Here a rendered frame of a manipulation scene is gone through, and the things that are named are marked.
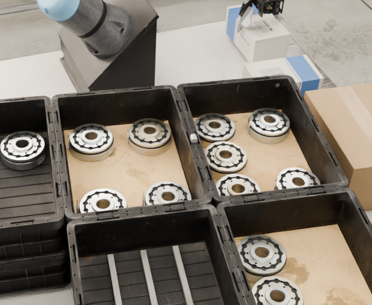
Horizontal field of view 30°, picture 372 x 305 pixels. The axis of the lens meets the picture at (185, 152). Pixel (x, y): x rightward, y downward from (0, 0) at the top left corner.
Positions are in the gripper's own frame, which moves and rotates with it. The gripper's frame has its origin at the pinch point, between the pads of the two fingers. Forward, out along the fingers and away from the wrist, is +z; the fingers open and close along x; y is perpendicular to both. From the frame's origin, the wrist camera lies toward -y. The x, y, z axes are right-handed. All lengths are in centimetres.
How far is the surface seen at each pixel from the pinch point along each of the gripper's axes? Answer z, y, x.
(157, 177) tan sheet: -5, 56, -55
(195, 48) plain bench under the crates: 8.2, -6.0, -17.8
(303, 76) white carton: -1.1, 28.3, 0.6
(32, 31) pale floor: 79, -138, -45
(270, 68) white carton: -1.0, 21.6, -6.7
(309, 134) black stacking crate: -12, 61, -19
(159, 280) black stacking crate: -5, 84, -65
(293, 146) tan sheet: -5, 57, -20
